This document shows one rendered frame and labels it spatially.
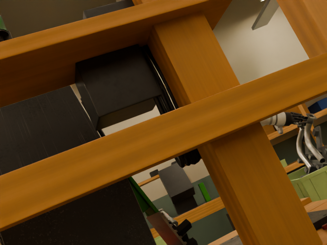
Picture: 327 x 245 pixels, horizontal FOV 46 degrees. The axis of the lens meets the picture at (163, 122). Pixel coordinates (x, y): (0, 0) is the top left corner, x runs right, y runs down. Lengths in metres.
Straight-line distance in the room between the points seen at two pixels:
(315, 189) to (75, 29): 1.32
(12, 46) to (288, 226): 0.70
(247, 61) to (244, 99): 6.67
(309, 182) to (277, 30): 6.29
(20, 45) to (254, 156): 0.56
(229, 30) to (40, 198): 7.14
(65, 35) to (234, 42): 6.86
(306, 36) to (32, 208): 0.85
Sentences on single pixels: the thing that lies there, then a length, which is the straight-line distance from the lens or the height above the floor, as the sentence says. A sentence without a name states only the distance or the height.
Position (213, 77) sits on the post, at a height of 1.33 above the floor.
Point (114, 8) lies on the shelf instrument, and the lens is 1.03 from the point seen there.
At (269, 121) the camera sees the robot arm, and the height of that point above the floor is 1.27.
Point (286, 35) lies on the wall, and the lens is 8.00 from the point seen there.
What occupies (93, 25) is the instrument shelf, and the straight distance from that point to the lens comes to 0.89.
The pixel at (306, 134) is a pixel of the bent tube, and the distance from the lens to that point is 2.25.
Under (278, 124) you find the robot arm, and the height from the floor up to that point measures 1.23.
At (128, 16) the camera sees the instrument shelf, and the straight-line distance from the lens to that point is 0.91.
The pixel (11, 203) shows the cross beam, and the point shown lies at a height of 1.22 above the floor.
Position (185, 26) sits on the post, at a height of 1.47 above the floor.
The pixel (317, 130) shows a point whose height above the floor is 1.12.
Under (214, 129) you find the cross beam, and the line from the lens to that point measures 0.84.
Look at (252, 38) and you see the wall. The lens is 7.76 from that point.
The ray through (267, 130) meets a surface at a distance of 6.67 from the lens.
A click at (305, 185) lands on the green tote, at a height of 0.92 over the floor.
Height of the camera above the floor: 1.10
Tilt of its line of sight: 11 degrees up
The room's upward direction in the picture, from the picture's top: 25 degrees counter-clockwise
